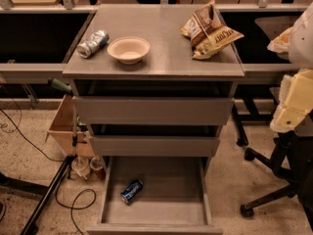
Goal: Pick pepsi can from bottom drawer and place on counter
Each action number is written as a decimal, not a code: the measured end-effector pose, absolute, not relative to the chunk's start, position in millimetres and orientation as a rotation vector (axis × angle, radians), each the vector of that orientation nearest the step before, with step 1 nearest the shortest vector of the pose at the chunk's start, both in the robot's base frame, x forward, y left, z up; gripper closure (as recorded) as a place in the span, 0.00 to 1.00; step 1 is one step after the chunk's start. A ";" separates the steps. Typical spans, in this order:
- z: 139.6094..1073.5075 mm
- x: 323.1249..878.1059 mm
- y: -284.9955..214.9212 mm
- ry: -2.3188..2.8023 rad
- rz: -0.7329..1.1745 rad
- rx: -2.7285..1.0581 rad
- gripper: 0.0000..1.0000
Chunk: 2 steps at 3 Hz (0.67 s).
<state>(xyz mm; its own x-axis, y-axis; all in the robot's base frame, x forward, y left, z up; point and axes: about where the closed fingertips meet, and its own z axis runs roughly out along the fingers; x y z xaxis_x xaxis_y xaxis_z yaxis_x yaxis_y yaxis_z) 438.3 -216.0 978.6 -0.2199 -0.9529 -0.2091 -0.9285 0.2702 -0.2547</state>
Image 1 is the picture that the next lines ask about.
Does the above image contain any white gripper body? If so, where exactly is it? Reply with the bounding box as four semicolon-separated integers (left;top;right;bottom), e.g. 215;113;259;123
270;70;313;133

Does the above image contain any blue pepsi can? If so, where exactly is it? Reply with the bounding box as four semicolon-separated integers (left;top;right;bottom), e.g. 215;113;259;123
120;179;143;204

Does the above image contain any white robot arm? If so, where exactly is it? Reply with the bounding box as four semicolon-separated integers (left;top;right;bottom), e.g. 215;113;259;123
267;3;313;133

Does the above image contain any grey drawer cabinet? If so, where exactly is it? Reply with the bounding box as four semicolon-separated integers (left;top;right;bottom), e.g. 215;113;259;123
62;3;246;162

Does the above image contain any grey bottom drawer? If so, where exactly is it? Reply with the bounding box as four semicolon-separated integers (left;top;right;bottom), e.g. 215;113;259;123
87;157;223;235

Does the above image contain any grey drawer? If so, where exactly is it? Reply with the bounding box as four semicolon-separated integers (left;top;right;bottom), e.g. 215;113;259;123
72;96;234;125
90;136;220;157
87;157;223;235

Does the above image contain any grey middle drawer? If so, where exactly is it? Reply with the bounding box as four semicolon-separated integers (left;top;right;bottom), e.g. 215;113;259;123
90;136;220;157

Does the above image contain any grey top drawer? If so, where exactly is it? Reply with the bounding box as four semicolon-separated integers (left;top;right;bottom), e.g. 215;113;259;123
72;96;234;125

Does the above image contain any silver crushed can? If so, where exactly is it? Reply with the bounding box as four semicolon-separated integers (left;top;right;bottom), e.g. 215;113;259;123
76;30;110;59

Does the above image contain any black office chair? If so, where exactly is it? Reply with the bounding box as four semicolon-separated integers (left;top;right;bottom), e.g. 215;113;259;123
241;131;313;230

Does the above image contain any brown chip bag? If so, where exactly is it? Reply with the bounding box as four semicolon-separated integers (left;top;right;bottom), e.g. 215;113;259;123
180;0;244;60

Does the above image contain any beige paper bowl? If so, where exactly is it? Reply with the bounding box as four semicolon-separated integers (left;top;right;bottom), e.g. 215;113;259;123
108;36;151;65

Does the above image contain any clear plastic cup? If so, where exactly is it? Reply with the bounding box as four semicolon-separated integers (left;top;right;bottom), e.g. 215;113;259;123
90;156;105;180
71;156;91;179

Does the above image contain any cardboard box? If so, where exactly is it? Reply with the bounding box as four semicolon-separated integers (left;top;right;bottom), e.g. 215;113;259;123
48;95;95;158

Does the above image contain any black tripod leg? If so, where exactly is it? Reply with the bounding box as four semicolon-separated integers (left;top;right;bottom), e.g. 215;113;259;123
21;156;75;235

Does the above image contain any black floor cable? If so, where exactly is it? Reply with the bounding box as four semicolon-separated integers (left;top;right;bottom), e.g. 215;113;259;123
54;179;98;235

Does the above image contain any green handled tool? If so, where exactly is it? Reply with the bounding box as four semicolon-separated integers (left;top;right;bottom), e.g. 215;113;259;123
48;78;72;95

